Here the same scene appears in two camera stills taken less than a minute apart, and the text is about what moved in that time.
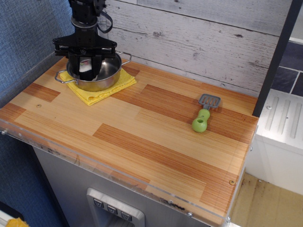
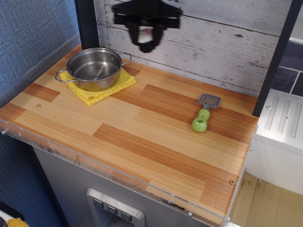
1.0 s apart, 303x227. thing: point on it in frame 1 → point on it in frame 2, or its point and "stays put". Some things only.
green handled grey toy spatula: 200,124 stays put
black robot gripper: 85,42 → 158,13
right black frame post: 269,84 stays put
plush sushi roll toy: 86,73 → 145,34
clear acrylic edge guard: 130,180 stays put
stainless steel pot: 111,66 stays put
